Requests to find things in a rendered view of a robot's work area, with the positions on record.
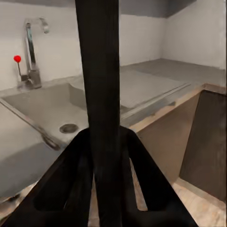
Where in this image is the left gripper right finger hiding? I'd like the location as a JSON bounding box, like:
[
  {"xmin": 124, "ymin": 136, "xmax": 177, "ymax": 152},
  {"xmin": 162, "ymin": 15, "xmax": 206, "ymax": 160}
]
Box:
[{"xmin": 120, "ymin": 126, "xmax": 198, "ymax": 227}]

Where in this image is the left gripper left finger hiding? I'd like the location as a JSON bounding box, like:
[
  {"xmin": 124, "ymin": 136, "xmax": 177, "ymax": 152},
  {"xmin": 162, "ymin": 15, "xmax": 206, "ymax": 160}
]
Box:
[{"xmin": 1, "ymin": 127, "xmax": 94, "ymax": 227}]

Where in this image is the poster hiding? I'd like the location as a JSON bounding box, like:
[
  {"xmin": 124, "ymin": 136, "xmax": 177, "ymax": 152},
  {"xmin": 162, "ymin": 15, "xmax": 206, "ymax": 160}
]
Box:
[{"xmin": 75, "ymin": 0, "xmax": 122, "ymax": 227}]

